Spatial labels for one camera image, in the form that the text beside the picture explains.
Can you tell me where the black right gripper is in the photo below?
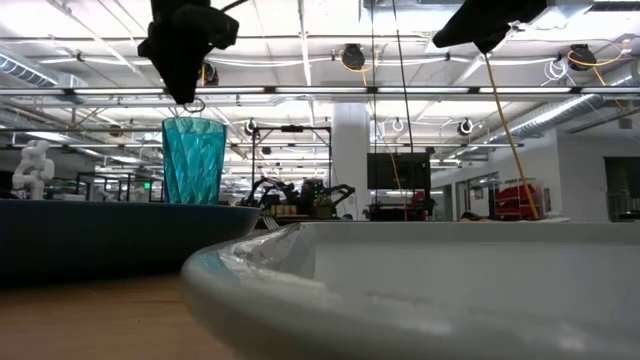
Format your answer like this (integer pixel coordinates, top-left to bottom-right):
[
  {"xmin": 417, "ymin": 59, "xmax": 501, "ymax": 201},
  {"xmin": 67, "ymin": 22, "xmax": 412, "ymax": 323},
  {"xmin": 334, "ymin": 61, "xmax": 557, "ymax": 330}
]
[{"xmin": 432, "ymin": 0, "xmax": 549, "ymax": 55}]

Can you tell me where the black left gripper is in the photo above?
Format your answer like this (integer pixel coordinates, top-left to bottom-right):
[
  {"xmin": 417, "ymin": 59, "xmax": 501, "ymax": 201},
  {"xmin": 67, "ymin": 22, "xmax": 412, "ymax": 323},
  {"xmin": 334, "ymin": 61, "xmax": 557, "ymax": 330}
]
[{"xmin": 137, "ymin": 0, "xmax": 240, "ymax": 105}]

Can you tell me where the teal faceted plastic cup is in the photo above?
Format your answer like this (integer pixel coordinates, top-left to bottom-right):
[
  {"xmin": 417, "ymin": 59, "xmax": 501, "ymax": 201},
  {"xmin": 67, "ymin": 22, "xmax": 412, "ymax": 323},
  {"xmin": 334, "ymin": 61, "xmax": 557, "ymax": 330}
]
[{"xmin": 161, "ymin": 117, "xmax": 229, "ymax": 206}]

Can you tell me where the dark blue round plate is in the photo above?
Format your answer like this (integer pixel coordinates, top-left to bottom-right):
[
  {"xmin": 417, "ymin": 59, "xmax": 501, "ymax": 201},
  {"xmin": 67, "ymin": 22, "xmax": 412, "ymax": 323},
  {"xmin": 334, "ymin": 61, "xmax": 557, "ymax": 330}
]
[{"xmin": 0, "ymin": 198, "xmax": 262, "ymax": 282}]

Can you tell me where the grey plastic tray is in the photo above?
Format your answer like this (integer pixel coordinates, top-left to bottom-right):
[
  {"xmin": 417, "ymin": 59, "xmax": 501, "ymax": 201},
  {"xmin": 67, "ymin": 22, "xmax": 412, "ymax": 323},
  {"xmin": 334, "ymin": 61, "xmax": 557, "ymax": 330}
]
[{"xmin": 180, "ymin": 220, "xmax": 640, "ymax": 360}]

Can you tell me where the long ceiling light strip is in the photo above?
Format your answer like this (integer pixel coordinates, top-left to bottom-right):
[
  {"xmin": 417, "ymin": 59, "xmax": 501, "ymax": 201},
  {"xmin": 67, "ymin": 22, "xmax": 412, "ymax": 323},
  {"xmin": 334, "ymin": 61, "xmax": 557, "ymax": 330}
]
[{"xmin": 0, "ymin": 85, "xmax": 640, "ymax": 97}]

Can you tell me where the red tool cart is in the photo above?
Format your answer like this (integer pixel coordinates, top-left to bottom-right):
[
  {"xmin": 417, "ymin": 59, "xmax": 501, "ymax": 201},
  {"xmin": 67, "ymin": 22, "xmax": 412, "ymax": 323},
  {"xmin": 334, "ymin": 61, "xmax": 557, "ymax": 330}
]
[{"xmin": 493, "ymin": 183, "xmax": 540, "ymax": 221}]

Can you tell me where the white building pillar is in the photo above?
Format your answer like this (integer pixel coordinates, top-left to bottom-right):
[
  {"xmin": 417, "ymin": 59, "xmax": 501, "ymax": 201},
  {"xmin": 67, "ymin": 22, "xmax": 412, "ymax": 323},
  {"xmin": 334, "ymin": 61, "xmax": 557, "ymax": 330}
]
[{"xmin": 331, "ymin": 102, "xmax": 372, "ymax": 221}]

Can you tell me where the black hanging cable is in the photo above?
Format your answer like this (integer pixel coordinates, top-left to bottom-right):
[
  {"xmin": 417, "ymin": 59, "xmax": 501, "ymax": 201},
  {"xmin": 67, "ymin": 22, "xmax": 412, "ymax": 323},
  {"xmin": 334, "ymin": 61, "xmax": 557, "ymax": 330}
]
[{"xmin": 391, "ymin": 0, "xmax": 418, "ymax": 201}]

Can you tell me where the yellow hanging cable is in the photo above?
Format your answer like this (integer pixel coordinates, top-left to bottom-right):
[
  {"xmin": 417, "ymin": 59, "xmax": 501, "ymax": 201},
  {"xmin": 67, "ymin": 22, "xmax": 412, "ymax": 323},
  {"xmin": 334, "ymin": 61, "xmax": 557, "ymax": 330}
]
[{"xmin": 482, "ymin": 51, "xmax": 541, "ymax": 220}]

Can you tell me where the silver ceiling air duct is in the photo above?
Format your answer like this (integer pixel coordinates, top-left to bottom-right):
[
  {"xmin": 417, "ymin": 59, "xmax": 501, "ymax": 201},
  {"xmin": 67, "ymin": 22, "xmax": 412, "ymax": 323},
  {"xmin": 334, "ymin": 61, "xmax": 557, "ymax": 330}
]
[{"xmin": 507, "ymin": 62, "xmax": 640, "ymax": 144}]

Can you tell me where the black background rig frame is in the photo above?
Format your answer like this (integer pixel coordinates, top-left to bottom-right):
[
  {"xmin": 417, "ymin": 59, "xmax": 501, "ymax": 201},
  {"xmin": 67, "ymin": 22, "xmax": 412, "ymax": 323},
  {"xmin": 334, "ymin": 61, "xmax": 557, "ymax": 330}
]
[{"xmin": 251, "ymin": 125, "xmax": 333, "ymax": 202}]

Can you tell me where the black wall monitor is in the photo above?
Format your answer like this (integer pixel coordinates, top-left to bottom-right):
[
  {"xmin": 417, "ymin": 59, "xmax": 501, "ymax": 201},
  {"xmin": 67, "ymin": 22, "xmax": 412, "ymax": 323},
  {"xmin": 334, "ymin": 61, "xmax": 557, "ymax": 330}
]
[{"xmin": 366, "ymin": 152, "xmax": 432, "ymax": 191}]

